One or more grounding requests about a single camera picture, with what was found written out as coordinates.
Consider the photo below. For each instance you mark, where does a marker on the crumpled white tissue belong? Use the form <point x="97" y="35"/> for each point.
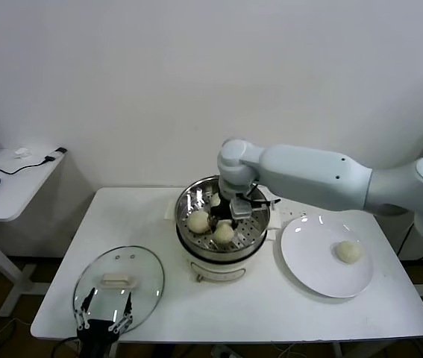
<point x="22" y="152"/>

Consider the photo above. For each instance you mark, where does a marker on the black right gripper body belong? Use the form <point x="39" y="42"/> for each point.
<point x="221" y="210"/>

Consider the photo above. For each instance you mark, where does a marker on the white side desk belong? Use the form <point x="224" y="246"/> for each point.
<point x="17" y="194"/>

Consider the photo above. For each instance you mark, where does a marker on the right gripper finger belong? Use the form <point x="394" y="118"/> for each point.
<point x="214" y="222"/>
<point x="234" y="224"/>

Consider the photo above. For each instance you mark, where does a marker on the white steamed baozi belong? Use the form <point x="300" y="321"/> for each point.
<point x="223" y="234"/>
<point x="215" y="199"/>
<point x="198" y="222"/>
<point x="349" y="252"/>

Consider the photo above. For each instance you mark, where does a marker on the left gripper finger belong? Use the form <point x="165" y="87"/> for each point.
<point x="128" y="305"/>
<point x="87" y="301"/>

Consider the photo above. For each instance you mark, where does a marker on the white round plate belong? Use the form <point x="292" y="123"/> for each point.
<point x="300" y="253"/>

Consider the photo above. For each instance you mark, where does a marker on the cream electric cooker base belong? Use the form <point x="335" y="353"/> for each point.
<point x="218" y="273"/>

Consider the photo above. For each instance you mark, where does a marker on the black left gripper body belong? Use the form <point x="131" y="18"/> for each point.
<point x="97" y="335"/>

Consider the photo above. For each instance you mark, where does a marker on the perforated steel steamer basket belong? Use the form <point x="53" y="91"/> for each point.
<point x="250" y="227"/>

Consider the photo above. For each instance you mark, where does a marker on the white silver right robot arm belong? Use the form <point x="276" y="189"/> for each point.
<point x="300" y="171"/>

